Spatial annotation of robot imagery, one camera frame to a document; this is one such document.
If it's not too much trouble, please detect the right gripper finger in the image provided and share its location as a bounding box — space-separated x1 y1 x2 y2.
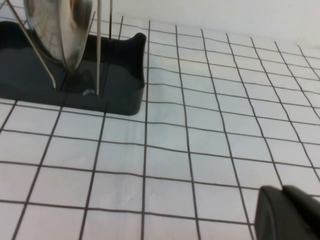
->
253 184 320 240

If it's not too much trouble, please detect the stainless steel lid black knob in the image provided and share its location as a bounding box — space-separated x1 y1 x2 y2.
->
23 0 97 74

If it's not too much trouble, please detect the white black grid tablecloth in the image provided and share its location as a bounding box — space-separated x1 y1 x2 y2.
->
0 7 320 240

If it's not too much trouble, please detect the dark tray wire lid rack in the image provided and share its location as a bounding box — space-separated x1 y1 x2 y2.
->
0 0 148 117

